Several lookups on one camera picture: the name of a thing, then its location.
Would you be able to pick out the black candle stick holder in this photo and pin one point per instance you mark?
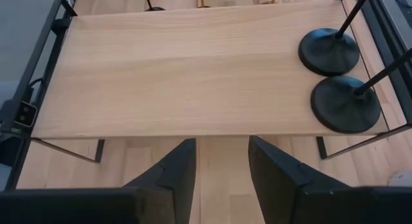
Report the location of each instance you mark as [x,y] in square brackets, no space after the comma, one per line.
[154,9]
[328,53]

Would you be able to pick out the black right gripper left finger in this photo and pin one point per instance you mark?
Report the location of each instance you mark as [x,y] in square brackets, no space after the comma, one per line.
[180,172]

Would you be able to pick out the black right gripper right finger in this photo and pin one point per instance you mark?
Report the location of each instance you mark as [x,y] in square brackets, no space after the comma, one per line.
[277,172]

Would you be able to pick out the black round stand bases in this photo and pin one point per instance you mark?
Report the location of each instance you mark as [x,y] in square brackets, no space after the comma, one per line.
[344,105]

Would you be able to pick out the black aluminium table frame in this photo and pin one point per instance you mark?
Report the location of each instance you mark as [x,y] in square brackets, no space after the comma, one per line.
[386,31]

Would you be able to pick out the small camera module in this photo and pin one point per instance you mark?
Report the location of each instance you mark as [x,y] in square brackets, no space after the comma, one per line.
[24,114]

